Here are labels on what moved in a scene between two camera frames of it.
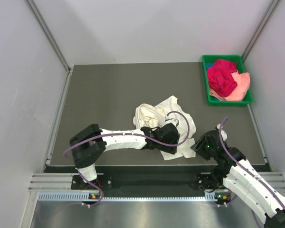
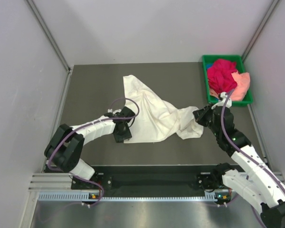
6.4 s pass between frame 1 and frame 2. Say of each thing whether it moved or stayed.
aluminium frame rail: stayed
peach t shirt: stayed
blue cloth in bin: stayed
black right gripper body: moved
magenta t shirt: stayed
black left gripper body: moved
